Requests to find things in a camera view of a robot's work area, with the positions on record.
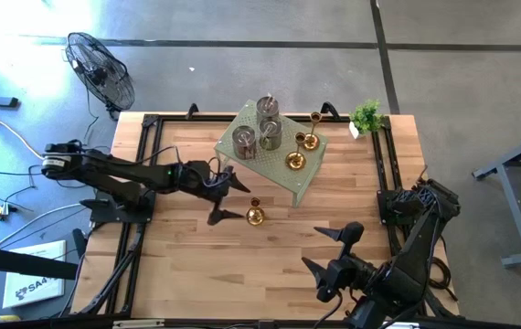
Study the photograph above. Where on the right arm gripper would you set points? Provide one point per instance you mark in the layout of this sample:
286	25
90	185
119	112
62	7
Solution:
352	276

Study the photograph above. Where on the short brass candlestick holder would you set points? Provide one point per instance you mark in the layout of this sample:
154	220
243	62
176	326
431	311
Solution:
255	217

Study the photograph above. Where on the black aluminium table frame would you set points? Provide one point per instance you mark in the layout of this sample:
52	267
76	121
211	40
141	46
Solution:
151	137

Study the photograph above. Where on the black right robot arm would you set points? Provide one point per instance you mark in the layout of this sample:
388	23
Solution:
413	247

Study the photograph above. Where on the white printed booklet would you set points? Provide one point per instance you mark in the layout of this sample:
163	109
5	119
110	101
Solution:
34	279

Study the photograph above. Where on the grey table leg frame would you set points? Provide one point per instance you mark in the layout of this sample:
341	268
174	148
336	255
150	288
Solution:
509	196

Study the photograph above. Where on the ribbed metal tin candle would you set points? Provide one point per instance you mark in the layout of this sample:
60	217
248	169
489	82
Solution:
270	134
267	109
244	144

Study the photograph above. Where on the green perforated metal shelf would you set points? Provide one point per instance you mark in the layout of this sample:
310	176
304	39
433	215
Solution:
274	166

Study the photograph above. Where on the black floor fan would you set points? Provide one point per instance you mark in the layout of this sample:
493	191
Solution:
100	73

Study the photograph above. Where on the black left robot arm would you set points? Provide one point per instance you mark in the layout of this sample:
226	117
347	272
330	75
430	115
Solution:
119	172

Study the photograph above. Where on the green plant in white pot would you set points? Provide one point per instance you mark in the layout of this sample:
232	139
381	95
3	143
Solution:
366	118

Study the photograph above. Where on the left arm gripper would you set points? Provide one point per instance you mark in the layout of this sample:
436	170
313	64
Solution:
201	180

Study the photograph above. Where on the tall brass candlestick holder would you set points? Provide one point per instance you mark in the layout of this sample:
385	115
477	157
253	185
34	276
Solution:
295	161
311	142

